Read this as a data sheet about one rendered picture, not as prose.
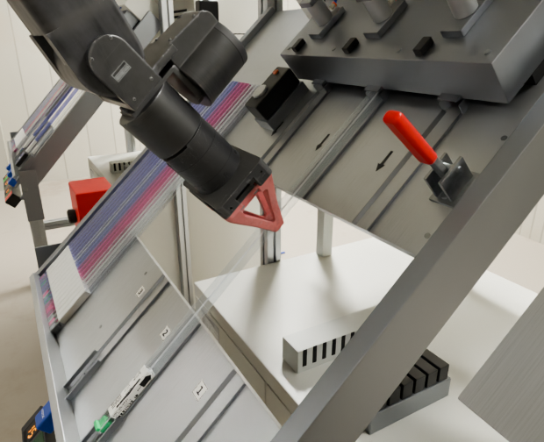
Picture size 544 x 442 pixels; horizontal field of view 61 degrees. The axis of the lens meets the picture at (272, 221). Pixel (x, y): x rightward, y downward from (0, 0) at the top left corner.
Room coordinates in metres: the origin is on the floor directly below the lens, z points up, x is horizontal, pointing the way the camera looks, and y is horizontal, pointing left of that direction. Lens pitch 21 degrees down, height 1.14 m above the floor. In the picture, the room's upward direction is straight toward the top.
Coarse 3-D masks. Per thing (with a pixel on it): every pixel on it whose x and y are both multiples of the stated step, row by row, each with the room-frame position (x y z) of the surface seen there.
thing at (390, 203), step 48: (336, 96) 0.63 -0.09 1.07; (432, 96) 0.51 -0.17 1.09; (528, 96) 0.42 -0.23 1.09; (240, 144) 0.69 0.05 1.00; (288, 144) 0.61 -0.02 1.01; (384, 144) 0.49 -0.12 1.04; (432, 144) 0.45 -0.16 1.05; (480, 144) 0.41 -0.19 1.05; (336, 192) 0.47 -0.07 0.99; (384, 192) 0.43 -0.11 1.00; (432, 192) 0.40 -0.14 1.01; (384, 240) 0.39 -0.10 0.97
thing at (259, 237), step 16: (368, 96) 0.56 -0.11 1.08; (368, 112) 0.55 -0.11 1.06; (352, 128) 0.54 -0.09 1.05; (336, 144) 0.53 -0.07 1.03; (320, 160) 0.52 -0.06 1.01; (304, 176) 0.51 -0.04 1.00; (288, 192) 0.51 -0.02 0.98; (304, 192) 0.50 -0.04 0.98; (288, 208) 0.49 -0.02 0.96; (256, 240) 0.47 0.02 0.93; (240, 256) 0.47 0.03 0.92; (224, 272) 0.46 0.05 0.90; (208, 288) 0.46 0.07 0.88; (224, 288) 0.45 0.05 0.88; (208, 304) 0.44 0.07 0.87; (192, 320) 0.43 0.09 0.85; (176, 336) 0.42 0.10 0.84; (160, 352) 0.42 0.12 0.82; (160, 368) 0.41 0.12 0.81
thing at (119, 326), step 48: (96, 288) 0.63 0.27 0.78; (144, 288) 0.55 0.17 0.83; (96, 336) 0.53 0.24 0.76; (144, 336) 0.47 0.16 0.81; (192, 336) 0.43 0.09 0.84; (96, 384) 0.46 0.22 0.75; (192, 384) 0.37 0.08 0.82; (240, 384) 0.34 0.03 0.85; (96, 432) 0.39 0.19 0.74; (144, 432) 0.36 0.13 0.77; (192, 432) 0.33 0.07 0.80; (240, 432) 0.30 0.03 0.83
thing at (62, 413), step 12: (36, 276) 0.77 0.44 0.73; (36, 288) 0.72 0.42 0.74; (36, 300) 0.68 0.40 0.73; (36, 312) 0.65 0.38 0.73; (48, 336) 0.58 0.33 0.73; (48, 348) 0.55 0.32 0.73; (48, 360) 0.52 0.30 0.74; (60, 360) 0.53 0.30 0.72; (48, 372) 0.50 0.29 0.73; (60, 372) 0.51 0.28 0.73; (48, 384) 0.48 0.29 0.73; (60, 384) 0.48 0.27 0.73; (60, 396) 0.45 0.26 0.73; (60, 408) 0.43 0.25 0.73; (72, 408) 0.45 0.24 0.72; (60, 420) 0.41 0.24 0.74; (72, 420) 0.42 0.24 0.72; (60, 432) 0.40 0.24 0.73; (72, 432) 0.40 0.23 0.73
